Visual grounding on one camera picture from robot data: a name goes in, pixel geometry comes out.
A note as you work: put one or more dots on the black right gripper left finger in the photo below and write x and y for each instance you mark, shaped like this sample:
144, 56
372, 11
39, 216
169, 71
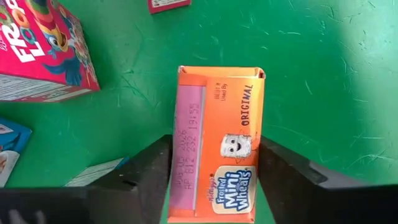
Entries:
130, 193

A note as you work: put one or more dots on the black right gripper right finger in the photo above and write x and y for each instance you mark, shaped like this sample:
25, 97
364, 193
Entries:
295, 193

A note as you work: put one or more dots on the blue Rice Krispies cereal box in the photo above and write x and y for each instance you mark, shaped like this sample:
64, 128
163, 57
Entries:
12, 146
93, 174

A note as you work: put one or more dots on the orange Mini-Wheats cereal box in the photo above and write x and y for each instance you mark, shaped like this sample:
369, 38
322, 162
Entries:
230, 118

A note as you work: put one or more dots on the red Froot Loops cereal box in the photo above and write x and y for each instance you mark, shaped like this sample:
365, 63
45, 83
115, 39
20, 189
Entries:
168, 5
37, 46

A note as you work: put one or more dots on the green table mat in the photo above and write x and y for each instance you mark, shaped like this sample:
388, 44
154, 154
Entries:
311, 93

